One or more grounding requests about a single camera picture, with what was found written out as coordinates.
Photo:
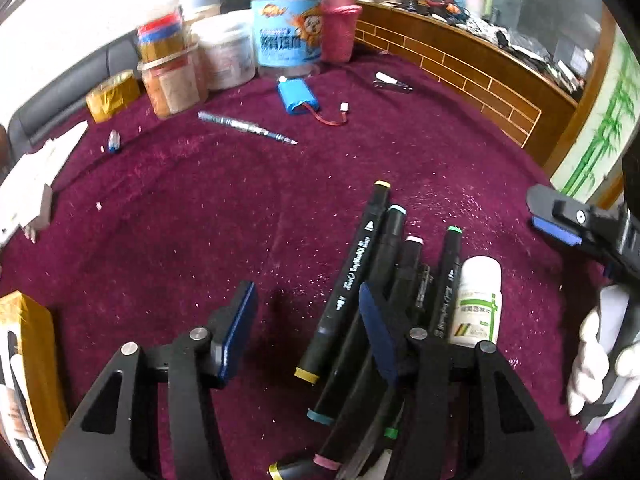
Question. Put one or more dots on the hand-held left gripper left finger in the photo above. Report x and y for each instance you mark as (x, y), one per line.
(235, 330)

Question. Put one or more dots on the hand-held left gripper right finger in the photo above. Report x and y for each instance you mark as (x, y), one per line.
(377, 340)

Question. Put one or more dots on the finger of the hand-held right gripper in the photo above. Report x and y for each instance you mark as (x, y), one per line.
(555, 227)

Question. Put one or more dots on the black marker teal cap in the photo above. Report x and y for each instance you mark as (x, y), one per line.
(345, 370)

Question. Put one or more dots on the black clip pen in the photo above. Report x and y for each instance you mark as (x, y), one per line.
(424, 285)

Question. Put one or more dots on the black marker yellow cap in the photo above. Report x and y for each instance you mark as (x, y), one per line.
(350, 270)

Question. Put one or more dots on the black marker pink cap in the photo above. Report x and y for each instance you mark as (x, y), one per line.
(410, 260)

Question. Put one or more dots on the black marker green cap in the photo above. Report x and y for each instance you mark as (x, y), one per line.
(447, 280)

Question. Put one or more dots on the small white medicine bottle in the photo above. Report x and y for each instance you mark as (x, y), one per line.
(477, 305)

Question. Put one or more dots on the black marker yellow band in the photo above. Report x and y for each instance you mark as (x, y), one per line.
(282, 470)

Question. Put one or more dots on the person's right hand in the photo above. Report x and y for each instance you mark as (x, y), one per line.
(595, 345)

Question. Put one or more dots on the maroon tablecloth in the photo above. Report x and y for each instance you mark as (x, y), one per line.
(200, 220)

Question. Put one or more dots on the wooden brick pattern counter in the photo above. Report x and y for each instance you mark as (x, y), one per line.
(475, 75)

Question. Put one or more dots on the silver screwdriver bit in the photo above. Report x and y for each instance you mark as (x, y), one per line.
(245, 127)

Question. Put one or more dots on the yellow cardboard box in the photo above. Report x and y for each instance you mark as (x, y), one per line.
(30, 360)

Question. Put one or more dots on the metal nail clipper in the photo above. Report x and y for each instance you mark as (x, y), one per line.
(392, 82)

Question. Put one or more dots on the small blue cap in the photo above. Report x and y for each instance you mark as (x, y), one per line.
(114, 141)

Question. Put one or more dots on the white paper pile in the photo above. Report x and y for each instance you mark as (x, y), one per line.
(35, 185)

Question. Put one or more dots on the amber clear jar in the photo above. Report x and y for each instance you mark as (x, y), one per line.
(170, 85)

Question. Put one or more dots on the gold foil box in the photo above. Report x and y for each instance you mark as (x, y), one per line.
(112, 96)

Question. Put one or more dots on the white plastic jar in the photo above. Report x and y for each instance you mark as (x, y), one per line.
(225, 55)

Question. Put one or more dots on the black sofa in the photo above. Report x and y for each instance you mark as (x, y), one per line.
(50, 110)

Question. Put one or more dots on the pink thermos knit sleeve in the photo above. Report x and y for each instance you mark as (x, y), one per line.
(340, 30)

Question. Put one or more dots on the large clear jar blue label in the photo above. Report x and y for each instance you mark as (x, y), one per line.
(287, 35)

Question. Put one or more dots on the red lid jar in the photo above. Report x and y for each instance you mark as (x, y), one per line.
(160, 35)

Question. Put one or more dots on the grey lid jar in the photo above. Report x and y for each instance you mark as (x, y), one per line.
(207, 0)

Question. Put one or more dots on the bamboo wall poster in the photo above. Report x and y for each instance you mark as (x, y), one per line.
(600, 145)

